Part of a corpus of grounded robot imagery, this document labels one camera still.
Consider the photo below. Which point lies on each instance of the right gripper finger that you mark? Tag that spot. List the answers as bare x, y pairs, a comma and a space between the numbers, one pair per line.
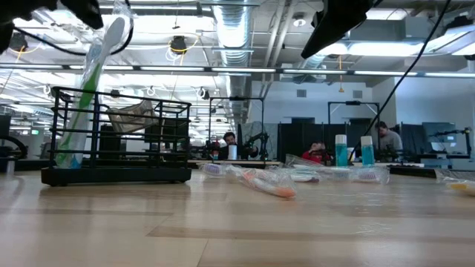
337, 18

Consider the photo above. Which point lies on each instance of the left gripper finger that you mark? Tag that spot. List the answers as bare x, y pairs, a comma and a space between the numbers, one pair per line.
26, 9
87, 11

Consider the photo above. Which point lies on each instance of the teal mouthwash bottle white cap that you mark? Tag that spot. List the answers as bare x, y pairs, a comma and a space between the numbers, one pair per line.
367, 154
341, 154

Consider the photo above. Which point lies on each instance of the orange toothbrush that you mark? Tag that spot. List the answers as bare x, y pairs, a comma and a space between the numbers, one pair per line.
276, 191

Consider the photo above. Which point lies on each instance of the packaged toothbrushes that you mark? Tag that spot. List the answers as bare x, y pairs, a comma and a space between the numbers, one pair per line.
213, 169

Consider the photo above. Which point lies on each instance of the ceiling sensor dome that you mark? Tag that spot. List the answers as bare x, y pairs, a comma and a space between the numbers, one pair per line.
299, 22

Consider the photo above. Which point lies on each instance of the black curved arc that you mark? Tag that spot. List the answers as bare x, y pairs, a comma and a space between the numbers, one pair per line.
3, 138

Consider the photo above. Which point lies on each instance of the long ceiling light bar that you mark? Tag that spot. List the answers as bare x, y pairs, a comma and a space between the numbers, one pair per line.
241, 69

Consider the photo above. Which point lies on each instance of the black partition screens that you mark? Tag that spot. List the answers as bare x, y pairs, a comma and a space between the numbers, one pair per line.
293, 141

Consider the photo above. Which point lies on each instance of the person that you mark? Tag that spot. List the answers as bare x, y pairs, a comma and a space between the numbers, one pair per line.
313, 155
231, 140
389, 139

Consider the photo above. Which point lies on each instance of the white yellow cup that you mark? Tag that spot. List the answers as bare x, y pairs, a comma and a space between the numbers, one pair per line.
352, 154

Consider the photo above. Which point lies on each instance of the desk monitor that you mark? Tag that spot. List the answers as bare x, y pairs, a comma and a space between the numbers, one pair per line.
438, 130

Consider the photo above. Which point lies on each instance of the wooden workstation table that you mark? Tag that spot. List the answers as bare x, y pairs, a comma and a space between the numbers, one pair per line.
252, 162

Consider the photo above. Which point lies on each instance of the white cylinder cup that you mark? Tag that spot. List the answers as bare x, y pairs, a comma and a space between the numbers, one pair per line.
232, 152

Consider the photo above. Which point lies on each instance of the slim yellow-headed toothbrush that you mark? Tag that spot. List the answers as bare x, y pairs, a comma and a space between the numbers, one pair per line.
462, 186

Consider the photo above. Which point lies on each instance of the black station frame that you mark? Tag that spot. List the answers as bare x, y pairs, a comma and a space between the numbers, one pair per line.
352, 102
237, 98

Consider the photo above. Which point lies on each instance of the silver air duct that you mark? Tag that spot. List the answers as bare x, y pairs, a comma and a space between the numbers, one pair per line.
234, 37

